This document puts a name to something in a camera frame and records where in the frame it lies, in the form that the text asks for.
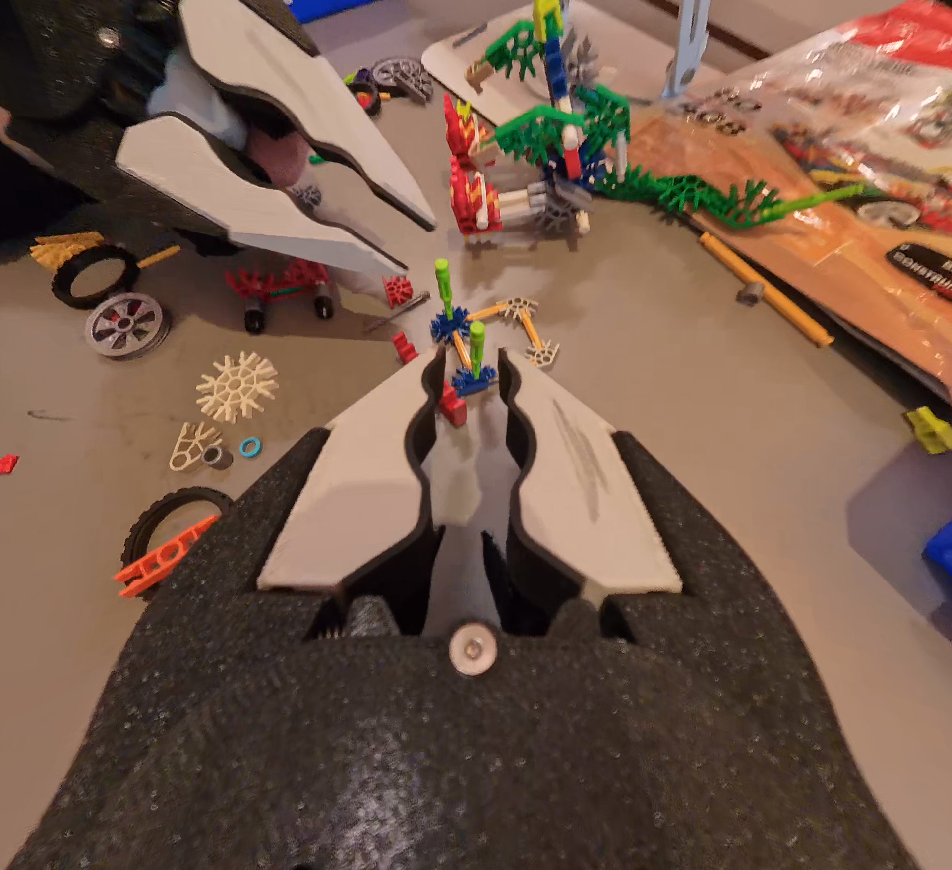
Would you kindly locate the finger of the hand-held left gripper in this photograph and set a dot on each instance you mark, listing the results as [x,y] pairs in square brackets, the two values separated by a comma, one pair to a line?
[223,193]
[282,67]

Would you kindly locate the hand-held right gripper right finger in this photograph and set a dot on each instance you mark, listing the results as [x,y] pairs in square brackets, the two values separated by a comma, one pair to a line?
[587,505]

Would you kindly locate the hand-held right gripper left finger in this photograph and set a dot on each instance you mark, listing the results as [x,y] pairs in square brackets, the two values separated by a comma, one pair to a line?
[349,505]

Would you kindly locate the rod frame with lime posts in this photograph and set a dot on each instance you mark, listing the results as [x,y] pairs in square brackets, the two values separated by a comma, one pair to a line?
[477,346]

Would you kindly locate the person's left hand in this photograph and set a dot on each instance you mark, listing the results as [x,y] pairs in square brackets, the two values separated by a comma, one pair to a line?
[281,157]

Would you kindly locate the grey snowflake connector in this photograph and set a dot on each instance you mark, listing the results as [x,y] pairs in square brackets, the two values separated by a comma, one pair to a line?
[306,197]

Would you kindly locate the short yellow rod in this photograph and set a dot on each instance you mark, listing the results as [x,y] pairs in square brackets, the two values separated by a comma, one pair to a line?
[160,256]

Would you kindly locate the small black wheel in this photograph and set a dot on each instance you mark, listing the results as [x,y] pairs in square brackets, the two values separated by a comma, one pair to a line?
[372,100]

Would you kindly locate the red axle with black wheels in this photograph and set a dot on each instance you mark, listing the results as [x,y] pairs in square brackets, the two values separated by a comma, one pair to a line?
[297,275]

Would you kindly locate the grey spoked hub wheel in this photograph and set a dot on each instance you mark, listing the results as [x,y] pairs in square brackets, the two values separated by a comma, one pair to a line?
[401,78]

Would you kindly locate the grey cylindrical spacer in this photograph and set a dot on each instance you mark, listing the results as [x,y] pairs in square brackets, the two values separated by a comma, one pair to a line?
[751,292]
[223,461]

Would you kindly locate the white snowflake connector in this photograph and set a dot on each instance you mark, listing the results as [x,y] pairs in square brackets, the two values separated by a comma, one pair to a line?
[245,388]

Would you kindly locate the white base board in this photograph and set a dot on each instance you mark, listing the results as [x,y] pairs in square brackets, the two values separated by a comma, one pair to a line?
[450,63]

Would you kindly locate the yellow fan connector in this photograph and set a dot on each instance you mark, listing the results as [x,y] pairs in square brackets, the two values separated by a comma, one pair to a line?
[63,249]

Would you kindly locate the white fan connector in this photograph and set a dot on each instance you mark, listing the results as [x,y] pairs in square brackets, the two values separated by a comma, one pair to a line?
[186,450]

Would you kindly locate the black rubber tyre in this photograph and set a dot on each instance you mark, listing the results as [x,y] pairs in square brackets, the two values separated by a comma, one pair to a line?
[56,279]
[141,524]

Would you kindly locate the silver spoked wheel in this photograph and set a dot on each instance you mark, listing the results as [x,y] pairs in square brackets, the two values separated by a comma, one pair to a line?
[91,327]

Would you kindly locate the short grey pin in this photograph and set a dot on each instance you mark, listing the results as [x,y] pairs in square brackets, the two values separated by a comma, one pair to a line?
[468,36]

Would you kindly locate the thin metal pin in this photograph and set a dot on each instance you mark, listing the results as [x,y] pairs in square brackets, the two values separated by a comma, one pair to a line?
[394,314]

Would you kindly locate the small red connector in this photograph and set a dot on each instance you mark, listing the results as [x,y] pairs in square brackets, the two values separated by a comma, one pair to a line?
[398,288]

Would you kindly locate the orange ladder connector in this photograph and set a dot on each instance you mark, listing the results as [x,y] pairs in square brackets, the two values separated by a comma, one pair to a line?
[134,576]

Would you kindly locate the multicolour construction toy model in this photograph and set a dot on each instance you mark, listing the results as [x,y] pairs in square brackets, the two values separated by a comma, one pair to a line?
[543,123]

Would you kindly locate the long yellow rod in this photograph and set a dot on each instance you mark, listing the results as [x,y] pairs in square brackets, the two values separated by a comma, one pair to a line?
[796,314]

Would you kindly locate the toy instruction booklet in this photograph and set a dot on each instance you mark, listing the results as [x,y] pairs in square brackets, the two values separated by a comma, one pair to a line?
[818,253]

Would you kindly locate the yellow clip connector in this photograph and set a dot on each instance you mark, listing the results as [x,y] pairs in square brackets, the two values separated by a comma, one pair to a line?
[930,430]

